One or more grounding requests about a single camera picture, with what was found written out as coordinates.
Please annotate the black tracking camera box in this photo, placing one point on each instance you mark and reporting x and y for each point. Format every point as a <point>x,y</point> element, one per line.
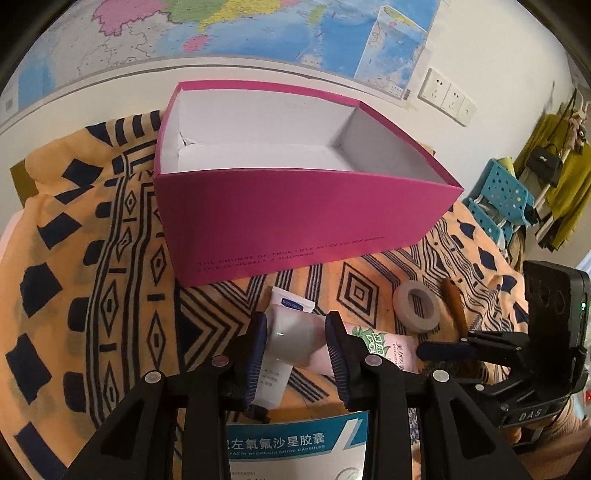
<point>558,300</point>

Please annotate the blue perforated plastic chair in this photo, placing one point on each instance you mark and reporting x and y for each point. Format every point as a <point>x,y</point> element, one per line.
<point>501,204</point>

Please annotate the brown wooden stick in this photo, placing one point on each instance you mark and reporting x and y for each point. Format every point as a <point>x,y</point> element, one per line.
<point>452,297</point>

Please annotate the white tape roll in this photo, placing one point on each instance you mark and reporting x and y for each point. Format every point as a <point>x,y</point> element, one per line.
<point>416,307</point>

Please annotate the orange patterned cloth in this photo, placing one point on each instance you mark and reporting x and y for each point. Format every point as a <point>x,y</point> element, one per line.
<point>89,301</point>

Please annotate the blue white medicine box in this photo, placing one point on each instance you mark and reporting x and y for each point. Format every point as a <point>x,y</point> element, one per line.
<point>330,448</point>

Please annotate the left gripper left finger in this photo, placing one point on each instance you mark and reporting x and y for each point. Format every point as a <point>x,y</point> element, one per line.
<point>246,358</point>

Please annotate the yellow hanging garment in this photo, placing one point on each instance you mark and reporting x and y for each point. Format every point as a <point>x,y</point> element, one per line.
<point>569,198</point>

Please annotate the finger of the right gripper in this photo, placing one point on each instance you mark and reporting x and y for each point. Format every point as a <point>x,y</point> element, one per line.
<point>498,348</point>

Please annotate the right hand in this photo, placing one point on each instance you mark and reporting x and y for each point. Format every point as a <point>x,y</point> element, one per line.
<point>559,446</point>

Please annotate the white wall socket panel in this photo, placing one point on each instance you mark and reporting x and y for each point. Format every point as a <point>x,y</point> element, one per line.
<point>439,92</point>

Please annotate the black handbag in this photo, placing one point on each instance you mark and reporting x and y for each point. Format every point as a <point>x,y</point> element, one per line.
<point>546,165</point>

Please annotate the white blue cream tube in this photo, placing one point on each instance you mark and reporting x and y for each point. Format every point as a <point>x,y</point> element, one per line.
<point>287,345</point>

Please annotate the colourful wall map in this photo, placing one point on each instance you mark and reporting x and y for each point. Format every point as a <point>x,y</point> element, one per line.
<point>376,43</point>

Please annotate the pink cardboard box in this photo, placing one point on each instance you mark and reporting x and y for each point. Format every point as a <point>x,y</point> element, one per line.
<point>257,177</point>

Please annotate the white green pink tube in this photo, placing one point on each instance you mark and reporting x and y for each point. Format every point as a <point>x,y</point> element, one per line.
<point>314,354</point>

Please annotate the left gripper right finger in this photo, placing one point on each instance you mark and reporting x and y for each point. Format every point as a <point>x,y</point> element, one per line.
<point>347,354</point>

